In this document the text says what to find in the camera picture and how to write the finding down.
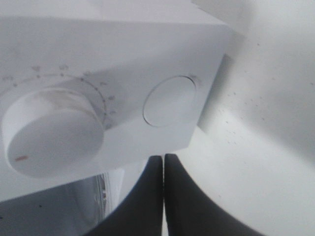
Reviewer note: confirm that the round white door-release button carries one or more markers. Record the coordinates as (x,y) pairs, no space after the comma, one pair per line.
(170,101)

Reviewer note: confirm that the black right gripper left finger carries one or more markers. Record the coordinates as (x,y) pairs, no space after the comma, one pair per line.
(141,212)

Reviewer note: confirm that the lower white microwave knob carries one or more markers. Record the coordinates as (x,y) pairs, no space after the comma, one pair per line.
(49,131)

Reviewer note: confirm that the white microwave oven body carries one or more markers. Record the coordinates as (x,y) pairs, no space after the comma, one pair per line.
(115,64)

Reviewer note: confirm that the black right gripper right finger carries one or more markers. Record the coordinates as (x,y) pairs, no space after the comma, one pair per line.
(190,212)

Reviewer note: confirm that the white microwave door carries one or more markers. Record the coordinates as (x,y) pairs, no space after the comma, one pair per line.
(68,210)

